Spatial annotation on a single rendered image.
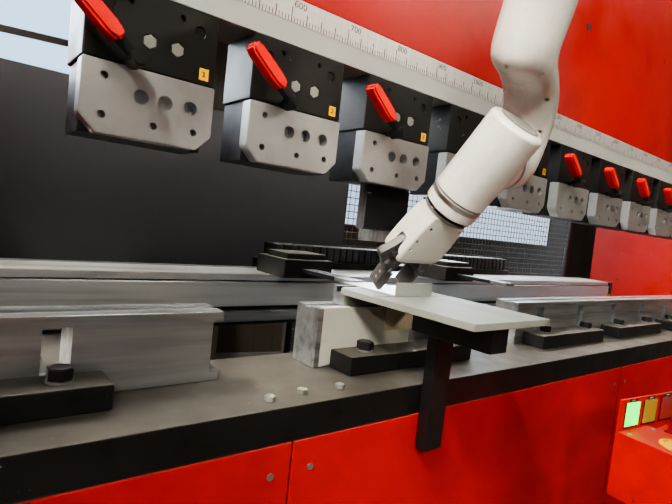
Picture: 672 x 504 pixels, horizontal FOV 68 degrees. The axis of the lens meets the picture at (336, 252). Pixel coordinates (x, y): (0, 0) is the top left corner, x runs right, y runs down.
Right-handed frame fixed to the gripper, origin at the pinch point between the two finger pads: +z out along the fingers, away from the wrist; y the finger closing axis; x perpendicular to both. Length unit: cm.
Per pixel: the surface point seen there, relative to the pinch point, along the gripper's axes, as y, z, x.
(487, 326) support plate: 6.2, -12.9, 19.8
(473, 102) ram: -16.4, -25.0, -21.7
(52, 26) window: 15, 99, -273
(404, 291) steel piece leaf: 2.2, -2.0, 5.0
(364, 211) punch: 4.8, -5.6, -9.5
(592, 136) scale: -64, -27, -23
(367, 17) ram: 11.4, -29.8, -25.7
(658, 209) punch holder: -111, -17, -15
